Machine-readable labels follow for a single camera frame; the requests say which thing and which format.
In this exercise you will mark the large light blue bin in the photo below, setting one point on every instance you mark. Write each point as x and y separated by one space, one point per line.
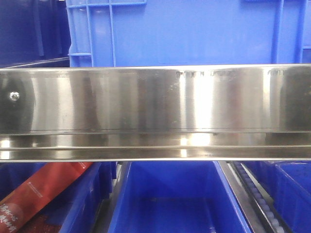
130 33

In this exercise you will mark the lower middle blue bin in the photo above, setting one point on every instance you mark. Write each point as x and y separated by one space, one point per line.
176 197

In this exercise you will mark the lower left blue bin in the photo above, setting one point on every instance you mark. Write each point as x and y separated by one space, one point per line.
73 210

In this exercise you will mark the white roller track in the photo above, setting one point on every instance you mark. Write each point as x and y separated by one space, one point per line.
269 218

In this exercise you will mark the dark blue bin back left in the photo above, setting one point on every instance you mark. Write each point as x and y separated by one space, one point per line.
33 31

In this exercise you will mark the lower right blue bin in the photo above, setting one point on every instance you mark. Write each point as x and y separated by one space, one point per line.
289 185

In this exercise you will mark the red snack package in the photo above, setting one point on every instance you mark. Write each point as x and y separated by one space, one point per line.
24 202

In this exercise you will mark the stainless steel shelf rail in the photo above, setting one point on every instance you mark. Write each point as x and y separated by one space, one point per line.
226 112

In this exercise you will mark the left steel divider rail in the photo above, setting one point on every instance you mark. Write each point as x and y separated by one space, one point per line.
106 209

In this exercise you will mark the steel bolt on rail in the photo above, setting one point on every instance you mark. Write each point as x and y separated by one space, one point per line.
14 96

